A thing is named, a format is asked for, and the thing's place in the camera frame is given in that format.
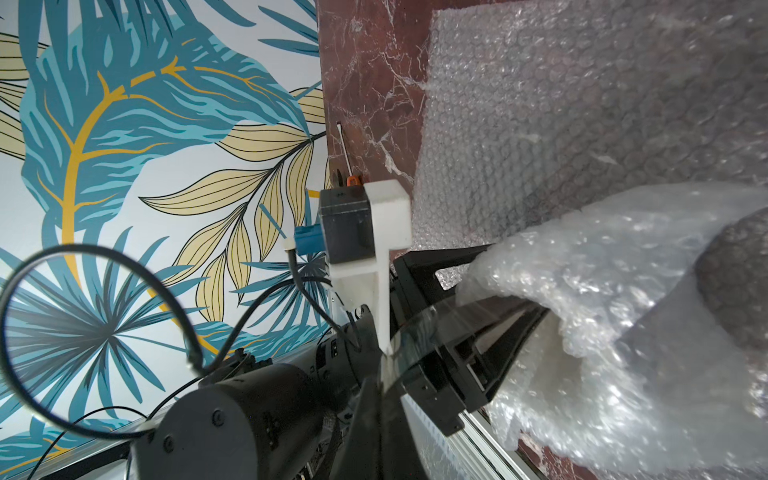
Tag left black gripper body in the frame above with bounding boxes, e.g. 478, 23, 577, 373
318, 180, 547, 436

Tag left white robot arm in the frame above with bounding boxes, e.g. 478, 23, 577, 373
132, 180, 547, 479

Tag orange blue cables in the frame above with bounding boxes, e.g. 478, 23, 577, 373
331, 122, 362, 189

